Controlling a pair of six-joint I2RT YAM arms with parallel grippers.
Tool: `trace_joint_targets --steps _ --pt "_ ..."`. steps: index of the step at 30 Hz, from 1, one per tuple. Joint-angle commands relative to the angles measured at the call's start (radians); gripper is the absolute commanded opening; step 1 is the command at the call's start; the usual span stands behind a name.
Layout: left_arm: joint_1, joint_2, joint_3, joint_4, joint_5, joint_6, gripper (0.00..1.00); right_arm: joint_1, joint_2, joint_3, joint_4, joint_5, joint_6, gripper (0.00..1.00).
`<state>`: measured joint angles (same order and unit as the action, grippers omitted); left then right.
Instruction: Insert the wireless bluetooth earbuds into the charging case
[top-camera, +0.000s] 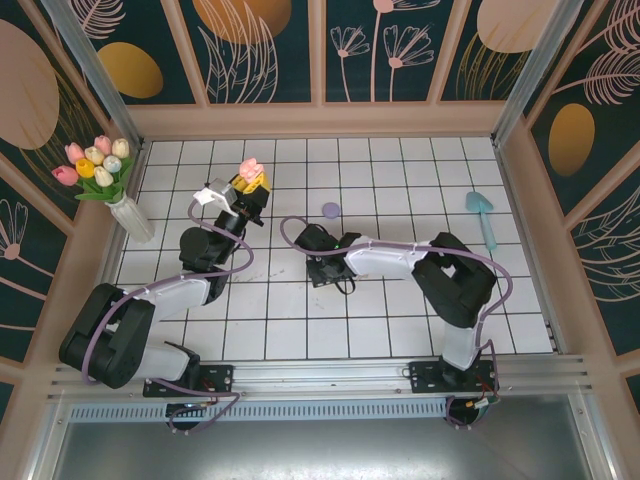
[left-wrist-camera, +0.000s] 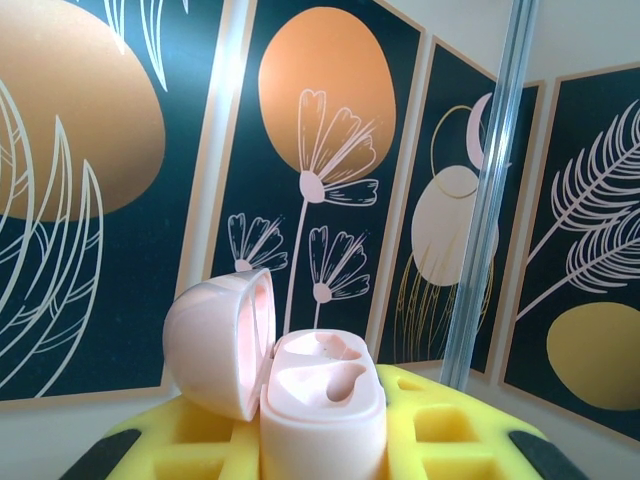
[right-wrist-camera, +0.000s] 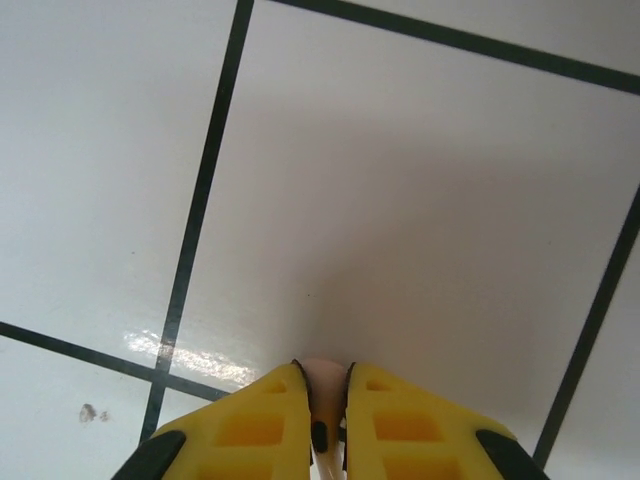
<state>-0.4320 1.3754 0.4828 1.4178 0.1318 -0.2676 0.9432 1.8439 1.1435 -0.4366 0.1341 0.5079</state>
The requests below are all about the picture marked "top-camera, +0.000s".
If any white ribbed vase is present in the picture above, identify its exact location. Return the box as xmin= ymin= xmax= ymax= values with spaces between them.
xmin=108 ymin=195 xmax=156 ymax=245

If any pastel tulip bouquet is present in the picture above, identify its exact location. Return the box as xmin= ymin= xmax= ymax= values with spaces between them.
xmin=51 ymin=134 xmax=136 ymax=206

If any light blue toy shovel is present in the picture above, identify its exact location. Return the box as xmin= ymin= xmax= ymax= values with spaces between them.
xmin=464 ymin=191 xmax=500 ymax=253

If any black electronics box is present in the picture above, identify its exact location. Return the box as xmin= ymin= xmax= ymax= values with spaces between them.
xmin=164 ymin=399 xmax=214 ymax=434
xmin=446 ymin=393 xmax=494 ymax=430

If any grey steel panel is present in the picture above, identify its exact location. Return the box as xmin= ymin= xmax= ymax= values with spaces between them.
xmin=29 ymin=418 xmax=616 ymax=480

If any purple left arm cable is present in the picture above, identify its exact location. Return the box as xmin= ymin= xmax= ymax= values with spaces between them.
xmin=80 ymin=199 xmax=255 ymax=435

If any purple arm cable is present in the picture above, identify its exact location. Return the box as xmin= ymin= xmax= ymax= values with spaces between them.
xmin=80 ymin=199 xmax=255 ymax=435
xmin=279 ymin=215 xmax=514 ymax=431

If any aluminium mounting rail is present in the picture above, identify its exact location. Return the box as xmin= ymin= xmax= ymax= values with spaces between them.
xmin=47 ymin=353 xmax=596 ymax=404

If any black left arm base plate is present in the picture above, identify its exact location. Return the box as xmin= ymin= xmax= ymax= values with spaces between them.
xmin=143 ymin=363 xmax=235 ymax=399

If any slotted grey cable duct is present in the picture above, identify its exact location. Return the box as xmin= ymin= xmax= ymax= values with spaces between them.
xmin=67 ymin=402 xmax=454 ymax=422

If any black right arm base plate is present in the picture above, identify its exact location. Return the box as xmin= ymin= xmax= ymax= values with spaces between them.
xmin=408 ymin=357 xmax=501 ymax=396

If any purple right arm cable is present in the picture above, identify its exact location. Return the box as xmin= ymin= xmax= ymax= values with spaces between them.
xmin=279 ymin=215 xmax=514 ymax=431

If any aluminium frame post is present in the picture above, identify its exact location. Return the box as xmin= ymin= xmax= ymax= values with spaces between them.
xmin=40 ymin=0 xmax=147 ymax=147
xmin=491 ymin=0 xmax=585 ymax=149

